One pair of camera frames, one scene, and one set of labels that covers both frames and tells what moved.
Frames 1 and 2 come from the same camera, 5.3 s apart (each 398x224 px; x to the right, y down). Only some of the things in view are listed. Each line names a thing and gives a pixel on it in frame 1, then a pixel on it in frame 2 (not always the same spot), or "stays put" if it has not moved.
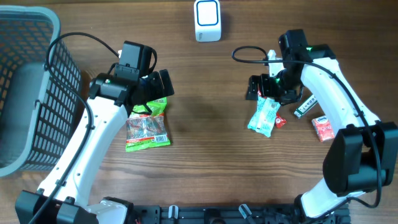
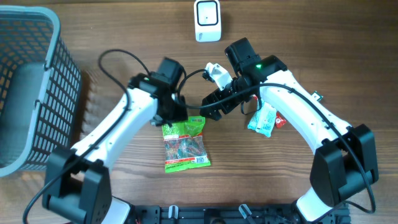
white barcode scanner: (208, 22) stays put
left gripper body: (154, 88) -> (177, 112)
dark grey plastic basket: (40, 110) stays put
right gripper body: (282, 88) -> (217, 94)
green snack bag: (145, 126) -> (184, 144)
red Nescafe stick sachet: (279, 121) stays put
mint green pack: (263, 119) stays put
